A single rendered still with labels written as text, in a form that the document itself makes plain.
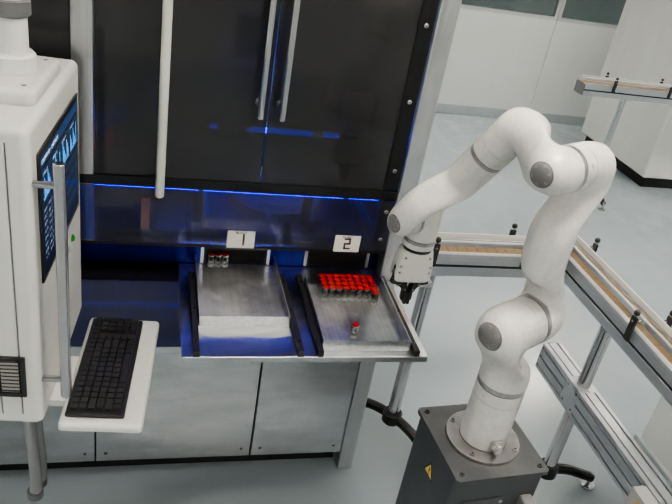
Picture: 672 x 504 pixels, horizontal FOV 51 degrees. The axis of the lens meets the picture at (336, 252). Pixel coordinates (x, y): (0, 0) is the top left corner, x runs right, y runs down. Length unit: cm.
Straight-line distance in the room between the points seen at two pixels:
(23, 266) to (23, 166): 23
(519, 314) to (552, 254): 16
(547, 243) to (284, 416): 142
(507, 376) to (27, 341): 109
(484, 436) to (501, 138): 73
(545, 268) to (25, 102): 113
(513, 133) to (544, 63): 611
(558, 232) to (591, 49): 638
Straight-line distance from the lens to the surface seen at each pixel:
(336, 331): 210
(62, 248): 159
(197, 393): 256
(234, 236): 221
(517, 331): 161
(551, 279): 161
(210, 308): 213
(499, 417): 180
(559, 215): 157
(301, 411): 268
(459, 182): 169
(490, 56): 740
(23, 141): 150
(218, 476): 285
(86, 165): 211
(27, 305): 168
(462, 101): 744
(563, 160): 146
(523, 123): 157
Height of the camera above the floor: 209
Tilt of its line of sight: 29 degrees down
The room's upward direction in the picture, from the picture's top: 10 degrees clockwise
